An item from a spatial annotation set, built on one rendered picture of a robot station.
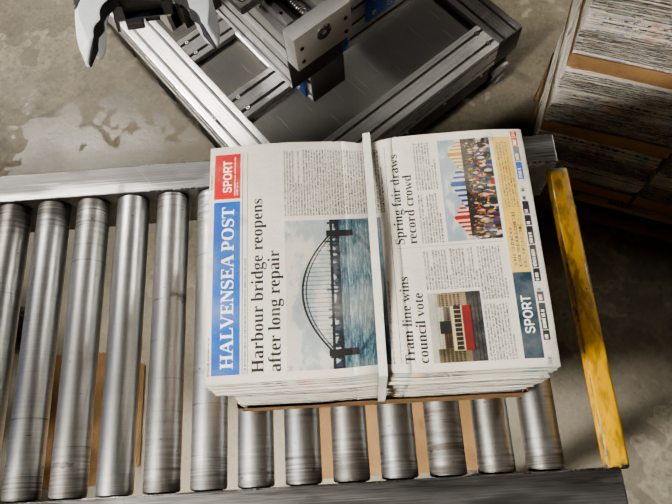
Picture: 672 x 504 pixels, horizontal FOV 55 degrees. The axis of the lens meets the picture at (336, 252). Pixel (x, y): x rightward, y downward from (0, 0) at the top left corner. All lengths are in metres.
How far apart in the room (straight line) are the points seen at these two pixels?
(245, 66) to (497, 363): 1.39
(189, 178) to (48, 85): 1.34
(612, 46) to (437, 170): 0.68
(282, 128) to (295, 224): 1.06
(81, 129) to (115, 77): 0.21
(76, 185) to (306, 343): 0.56
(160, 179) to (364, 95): 0.88
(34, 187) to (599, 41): 1.03
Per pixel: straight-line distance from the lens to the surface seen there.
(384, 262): 0.71
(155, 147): 2.09
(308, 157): 0.77
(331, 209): 0.74
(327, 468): 1.70
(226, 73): 1.91
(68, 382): 1.01
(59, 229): 1.11
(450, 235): 0.73
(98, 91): 2.27
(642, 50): 1.37
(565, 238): 0.99
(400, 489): 0.90
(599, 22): 1.32
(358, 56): 1.89
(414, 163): 0.77
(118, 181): 1.09
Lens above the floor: 1.70
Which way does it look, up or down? 68 degrees down
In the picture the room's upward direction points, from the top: 9 degrees counter-clockwise
